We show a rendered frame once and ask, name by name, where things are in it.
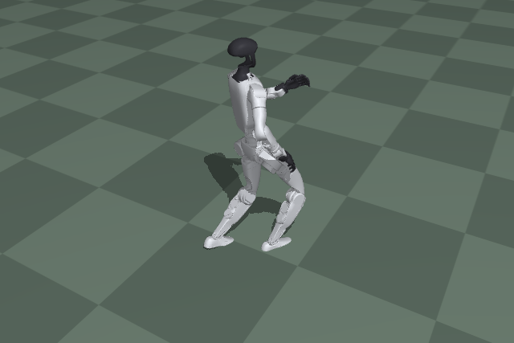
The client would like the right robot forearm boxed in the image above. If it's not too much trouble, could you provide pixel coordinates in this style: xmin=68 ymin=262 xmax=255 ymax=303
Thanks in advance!
xmin=262 ymin=126 xmax=287 ymax=161

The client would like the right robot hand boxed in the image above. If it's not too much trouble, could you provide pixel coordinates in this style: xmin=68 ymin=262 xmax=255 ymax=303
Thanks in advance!
xmin=279 ymin=150 xmax=296 ymax=173

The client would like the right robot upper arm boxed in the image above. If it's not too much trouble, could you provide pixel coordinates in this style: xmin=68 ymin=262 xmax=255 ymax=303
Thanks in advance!
xmin=247 ymin=84 xmax=267 ymax=141

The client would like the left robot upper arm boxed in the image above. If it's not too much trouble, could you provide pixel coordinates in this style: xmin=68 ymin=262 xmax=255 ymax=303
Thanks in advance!
xmin=227 ymin=69 xmax=237 ymax=79

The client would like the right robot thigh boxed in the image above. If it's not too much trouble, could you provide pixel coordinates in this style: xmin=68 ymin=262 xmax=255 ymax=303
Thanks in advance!
xmin=259 ymin=150 xmax=304 ymax=203

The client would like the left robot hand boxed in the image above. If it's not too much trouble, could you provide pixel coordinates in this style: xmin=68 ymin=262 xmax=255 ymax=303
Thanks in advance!
xmin=275 ymin=74 xmax=310 ymax=94

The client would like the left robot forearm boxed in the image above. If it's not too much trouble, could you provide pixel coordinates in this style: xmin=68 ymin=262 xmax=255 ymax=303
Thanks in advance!
xmin=265 ymin=85 xmax=285 ymax=100

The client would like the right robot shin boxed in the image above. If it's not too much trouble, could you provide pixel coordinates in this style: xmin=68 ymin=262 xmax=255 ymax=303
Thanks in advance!
xmin=268 ymin=192 xmax=306 ymax=245

